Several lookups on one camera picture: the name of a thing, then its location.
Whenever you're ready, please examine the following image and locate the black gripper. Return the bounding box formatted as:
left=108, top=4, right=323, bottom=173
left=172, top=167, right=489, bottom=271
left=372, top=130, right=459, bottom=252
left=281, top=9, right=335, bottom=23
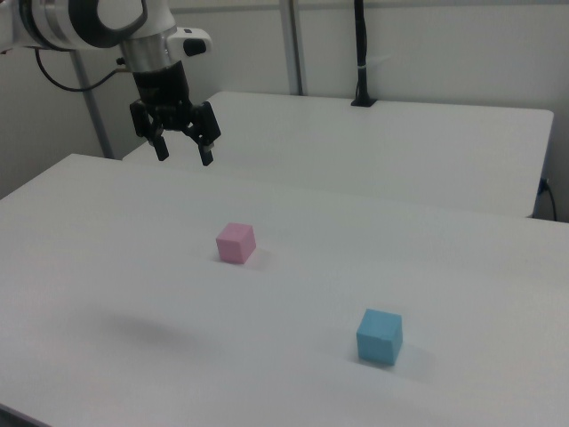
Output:
left=129, top=60, right=222, bottom=167

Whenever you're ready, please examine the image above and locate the blue cube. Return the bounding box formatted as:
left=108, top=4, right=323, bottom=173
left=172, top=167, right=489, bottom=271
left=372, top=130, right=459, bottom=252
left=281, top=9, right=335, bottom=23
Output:
left=356, top=308, right=404, bottom=367

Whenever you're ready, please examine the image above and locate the pink cube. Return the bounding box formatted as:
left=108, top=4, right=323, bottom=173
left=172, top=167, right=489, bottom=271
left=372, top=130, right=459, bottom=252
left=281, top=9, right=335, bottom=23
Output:
left=215, top=222, right=257, bottom=265

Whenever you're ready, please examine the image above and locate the grey metal partition post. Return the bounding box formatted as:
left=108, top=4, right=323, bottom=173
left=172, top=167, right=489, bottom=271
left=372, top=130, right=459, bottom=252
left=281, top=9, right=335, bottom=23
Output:
left=287, top=0, right=309, bottom=96
left=70, top=47, right=116, bottom=160

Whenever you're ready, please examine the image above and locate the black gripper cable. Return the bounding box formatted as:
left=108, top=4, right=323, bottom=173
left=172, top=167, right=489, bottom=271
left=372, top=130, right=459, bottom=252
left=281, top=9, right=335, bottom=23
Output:
left=35, top=46, right=134, bottom=93

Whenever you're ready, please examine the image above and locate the black camera stand pole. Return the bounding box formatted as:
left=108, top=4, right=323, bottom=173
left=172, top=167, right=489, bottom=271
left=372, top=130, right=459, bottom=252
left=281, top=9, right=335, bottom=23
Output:
left=350, top=0, right=379, bottom=109

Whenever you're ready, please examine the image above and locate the black cable with blue plug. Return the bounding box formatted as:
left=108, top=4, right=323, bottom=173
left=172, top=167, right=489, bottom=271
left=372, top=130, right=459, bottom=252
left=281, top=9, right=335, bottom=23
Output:
left=539, top=176, right=559, bottom=222

